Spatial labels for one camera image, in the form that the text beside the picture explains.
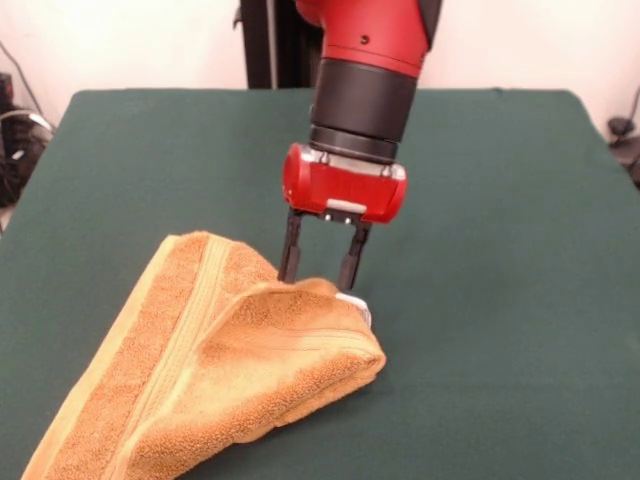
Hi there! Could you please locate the dark stand base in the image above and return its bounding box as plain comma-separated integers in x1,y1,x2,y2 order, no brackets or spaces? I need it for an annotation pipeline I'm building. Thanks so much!
0,72,57,207
607,84,640,190

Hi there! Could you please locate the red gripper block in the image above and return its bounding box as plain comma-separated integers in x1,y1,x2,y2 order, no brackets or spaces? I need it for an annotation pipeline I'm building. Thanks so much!
277,143,409,293

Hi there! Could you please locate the dark green table cloth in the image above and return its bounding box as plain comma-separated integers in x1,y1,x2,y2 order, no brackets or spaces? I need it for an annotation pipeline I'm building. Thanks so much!
0,87,640,480

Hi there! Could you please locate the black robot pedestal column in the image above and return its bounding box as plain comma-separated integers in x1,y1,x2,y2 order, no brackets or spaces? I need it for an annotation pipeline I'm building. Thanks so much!
234,0,326,90

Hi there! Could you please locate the tan terry towel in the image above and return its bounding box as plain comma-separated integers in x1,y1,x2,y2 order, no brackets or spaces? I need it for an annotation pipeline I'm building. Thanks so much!
19,229,387,480

